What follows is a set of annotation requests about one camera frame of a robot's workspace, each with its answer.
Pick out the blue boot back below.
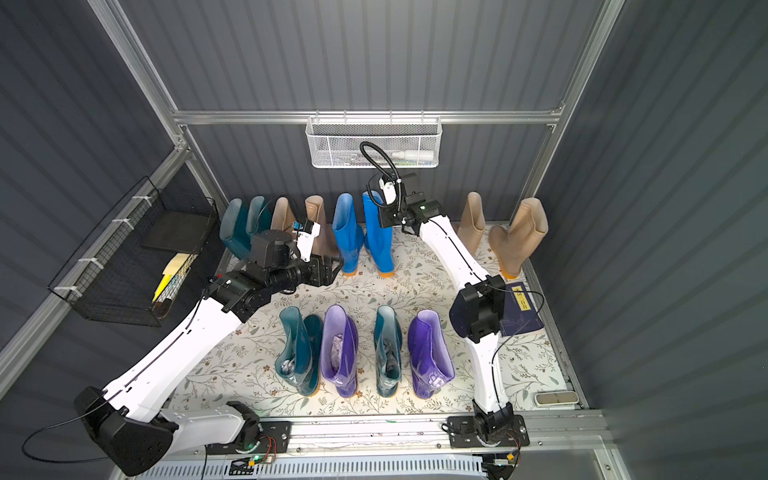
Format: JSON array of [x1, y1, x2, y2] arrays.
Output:
[[332, 193, 364, 276], [362, 192, 395, 277]]

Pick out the beige boot back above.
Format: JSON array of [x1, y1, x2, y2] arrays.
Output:
[[270, 196, 297, 233], [304, 195, 340, 259], [488, 197, 549, 280], [457, 191, 486, 256]]

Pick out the dark teal boot back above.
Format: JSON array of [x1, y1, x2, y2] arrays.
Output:
[[219, 198, 251, 260], [246, 195, 272, 237]]

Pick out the purple boot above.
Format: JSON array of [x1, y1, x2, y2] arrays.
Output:
[[320, 305, 358, 398], [408, 309, 455, 399]]

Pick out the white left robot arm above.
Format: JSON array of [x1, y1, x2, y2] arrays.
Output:
[[74, 220, 343, 476]]

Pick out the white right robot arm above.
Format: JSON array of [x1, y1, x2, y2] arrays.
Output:
[[373, 171, 513, 418]]

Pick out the white tube in basket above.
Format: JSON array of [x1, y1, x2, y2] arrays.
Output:
[[392, 150, 434, 163]]

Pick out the yellow sticky notes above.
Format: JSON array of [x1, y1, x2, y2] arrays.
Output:
[[153, 253, 197, 303]]

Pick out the dark blue book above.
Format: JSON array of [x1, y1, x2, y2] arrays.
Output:
[[501, 282, 545, 337]]

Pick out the small beige floor device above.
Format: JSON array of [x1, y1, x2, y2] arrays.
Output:
[[534, 390, 580, 408]]

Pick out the white wire mesh basket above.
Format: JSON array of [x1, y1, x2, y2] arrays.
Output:
[[305, 115, 443, 169]]

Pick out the black wire wall basket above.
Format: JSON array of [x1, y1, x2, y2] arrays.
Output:
[[48, 183, 224, 327]]

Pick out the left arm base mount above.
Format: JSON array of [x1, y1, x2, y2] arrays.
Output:
[[206, 420, 293, 455]]

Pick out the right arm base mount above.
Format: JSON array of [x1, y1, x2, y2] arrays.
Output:
[[441, 402, 530, 449]]

